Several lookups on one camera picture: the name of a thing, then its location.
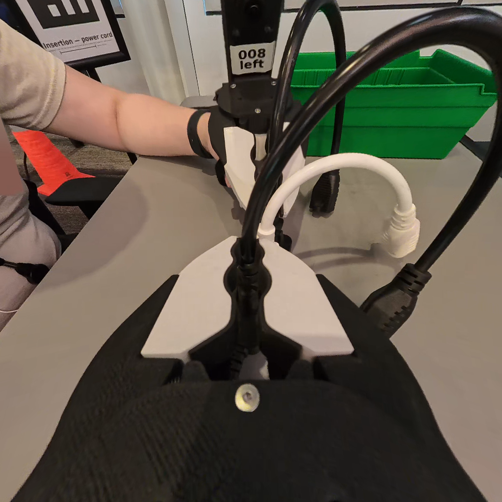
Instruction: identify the green plastic bin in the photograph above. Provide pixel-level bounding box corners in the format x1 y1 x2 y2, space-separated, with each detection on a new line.
290 49 498 159

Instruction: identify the orange plastic object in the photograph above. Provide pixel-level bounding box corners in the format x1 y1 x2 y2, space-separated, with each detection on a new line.
14 130 96 197

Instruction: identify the black usb cable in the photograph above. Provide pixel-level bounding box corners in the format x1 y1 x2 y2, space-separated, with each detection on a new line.
268 0 349 252

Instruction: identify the white power cord with plug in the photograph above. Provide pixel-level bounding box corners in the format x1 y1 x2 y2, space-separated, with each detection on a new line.
256 154 421 259

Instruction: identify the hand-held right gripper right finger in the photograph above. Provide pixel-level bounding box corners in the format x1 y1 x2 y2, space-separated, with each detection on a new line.
259 239 354 358

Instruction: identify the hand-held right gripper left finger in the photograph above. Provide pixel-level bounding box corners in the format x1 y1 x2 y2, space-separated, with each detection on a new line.
140 236 240 360

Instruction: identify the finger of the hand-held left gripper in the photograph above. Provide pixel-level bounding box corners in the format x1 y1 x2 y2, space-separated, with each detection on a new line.
282 122 307 219
223 125 259 209

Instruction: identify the black power cord with plug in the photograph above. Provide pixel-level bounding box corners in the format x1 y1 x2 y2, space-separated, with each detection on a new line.
229 6 502 353

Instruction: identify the framed marker sign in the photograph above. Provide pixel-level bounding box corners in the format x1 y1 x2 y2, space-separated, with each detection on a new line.
14 0 132 65

